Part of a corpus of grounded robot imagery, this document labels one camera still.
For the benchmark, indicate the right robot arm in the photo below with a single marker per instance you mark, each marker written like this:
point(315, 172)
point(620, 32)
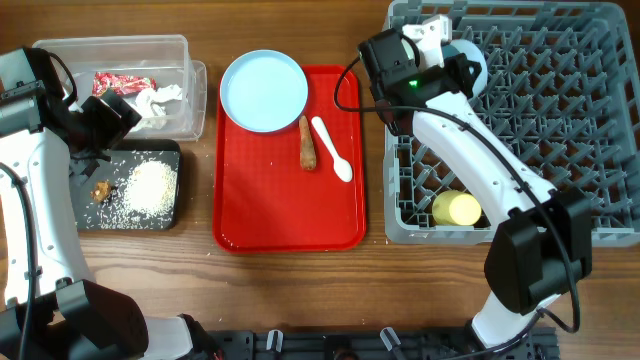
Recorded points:
point(422, 82)

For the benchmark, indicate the white plastic spoon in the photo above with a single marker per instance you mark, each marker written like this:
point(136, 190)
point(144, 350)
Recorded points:
point(341, 167)

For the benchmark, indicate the brown carrot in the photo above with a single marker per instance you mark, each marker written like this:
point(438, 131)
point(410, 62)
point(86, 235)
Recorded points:
point(308, 159)

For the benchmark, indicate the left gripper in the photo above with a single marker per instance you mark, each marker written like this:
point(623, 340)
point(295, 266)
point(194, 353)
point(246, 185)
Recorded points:
point(115, 127)

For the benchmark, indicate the black plastic tray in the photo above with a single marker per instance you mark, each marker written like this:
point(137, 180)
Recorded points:
point(123, 156)

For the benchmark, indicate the white tissue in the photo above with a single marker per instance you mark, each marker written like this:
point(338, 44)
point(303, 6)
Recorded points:
point(150, 104)

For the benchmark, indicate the white rice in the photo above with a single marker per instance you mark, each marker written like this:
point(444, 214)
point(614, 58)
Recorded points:
point(143, 198)

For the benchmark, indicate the light blue bowl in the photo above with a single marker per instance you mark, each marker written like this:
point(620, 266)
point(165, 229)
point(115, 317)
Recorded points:
point(473, 54)

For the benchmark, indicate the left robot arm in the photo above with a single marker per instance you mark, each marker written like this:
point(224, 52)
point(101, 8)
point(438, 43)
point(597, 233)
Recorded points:
point(54, 309)

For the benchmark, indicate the red serving tray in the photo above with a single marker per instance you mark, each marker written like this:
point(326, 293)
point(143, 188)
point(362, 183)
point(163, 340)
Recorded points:
point(265, 202)

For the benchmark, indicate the brown food scrap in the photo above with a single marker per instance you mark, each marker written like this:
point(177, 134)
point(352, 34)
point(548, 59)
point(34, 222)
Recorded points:
point(101, 191)

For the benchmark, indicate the red snack wrapper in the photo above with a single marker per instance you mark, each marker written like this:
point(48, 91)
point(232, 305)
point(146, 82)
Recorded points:
point(120, 84)

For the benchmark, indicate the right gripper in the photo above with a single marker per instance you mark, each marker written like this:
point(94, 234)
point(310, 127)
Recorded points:
point(452, 68)

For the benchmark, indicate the clear plastic waste bin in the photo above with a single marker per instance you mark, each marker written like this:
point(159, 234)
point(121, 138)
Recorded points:
point(164, 58)

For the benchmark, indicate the grey dishwasher rack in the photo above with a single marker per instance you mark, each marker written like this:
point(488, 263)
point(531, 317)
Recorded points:
point(562, 94)

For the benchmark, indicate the large pale blue plate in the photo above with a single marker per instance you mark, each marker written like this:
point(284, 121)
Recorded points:
point(264, 91)

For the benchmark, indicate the yellow plastic cup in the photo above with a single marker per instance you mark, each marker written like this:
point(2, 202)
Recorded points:
point(454, 207)

